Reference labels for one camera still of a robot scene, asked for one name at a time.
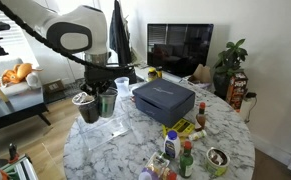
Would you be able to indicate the navy blue cardboard box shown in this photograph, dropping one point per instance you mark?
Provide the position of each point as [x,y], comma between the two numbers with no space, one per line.
[165,100]

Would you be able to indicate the red cap hot sauce bottle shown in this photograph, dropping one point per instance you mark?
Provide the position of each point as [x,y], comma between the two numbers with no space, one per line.
[201,118]

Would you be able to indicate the orange Jenga box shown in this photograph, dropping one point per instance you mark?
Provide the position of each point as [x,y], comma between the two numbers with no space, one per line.
[236,91]

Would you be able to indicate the grey sofa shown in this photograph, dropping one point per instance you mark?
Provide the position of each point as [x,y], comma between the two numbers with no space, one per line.
[5,91]

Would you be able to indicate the black coffee table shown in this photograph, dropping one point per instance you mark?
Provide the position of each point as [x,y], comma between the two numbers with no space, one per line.
[15,113]

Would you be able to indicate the patterned rug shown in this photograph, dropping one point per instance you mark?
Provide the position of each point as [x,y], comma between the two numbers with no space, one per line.
[73,88]

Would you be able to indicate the white bottle blue cap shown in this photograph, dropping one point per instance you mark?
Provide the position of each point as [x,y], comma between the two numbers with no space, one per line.
[172,146]

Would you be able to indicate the purple lid container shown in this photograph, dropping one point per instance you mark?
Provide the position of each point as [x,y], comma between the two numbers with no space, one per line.
[145,175]

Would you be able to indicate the black chair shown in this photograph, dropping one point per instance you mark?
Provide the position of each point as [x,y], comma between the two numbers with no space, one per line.
[131,76]

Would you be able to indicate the open tin can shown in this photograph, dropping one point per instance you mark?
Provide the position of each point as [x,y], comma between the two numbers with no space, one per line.
[217,163]

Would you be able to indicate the orange stuffed animal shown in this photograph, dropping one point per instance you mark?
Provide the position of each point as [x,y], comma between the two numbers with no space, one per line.
[18,73]

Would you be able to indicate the green bottle red cap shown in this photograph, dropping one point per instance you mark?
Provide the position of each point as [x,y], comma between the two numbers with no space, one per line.
[186,163]

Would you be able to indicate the clear cup with beans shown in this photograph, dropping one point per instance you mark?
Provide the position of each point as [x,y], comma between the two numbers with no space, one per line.
[88,111]

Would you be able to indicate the dark bottle yellow label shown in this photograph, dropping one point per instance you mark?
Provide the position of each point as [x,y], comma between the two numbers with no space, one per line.
[159,72]

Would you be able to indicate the small white bottle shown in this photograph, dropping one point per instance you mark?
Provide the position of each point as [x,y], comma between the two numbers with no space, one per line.
[197,135]

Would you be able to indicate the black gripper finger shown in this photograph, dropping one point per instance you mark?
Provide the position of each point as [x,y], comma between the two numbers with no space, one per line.
[109,90]
[90,91]

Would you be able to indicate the yellow lid vitamin bottle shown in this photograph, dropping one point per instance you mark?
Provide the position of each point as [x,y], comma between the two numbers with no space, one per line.
[152,75]

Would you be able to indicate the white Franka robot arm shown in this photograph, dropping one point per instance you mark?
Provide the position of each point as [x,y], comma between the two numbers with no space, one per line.
[85,23]

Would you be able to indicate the white television cabinet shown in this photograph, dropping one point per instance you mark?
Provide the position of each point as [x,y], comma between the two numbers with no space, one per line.
[141,71]

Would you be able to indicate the small cardboard box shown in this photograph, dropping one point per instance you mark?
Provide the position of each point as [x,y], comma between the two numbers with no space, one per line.
[53,86]

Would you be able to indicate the black flat screen television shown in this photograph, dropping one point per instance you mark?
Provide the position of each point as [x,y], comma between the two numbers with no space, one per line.
[180,50]

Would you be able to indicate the brown paper bag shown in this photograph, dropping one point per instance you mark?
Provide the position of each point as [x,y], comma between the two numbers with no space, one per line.
[201,74]

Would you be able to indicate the clear snack bag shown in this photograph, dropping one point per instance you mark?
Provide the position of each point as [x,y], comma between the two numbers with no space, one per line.
[158,163]

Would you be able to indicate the yellow packet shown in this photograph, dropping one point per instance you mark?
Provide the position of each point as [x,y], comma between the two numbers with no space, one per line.
[181,127]

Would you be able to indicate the clear plastic measuring cup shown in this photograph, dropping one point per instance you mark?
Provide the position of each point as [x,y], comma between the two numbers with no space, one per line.
[122,87]

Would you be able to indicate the dark hanging coat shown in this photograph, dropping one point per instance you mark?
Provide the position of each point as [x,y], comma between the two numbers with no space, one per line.
[120,36]

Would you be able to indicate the green potted plant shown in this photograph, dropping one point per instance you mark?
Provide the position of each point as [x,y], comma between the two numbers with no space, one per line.
[230,63]

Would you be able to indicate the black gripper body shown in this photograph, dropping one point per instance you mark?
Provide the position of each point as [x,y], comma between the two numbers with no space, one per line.
[101,75]

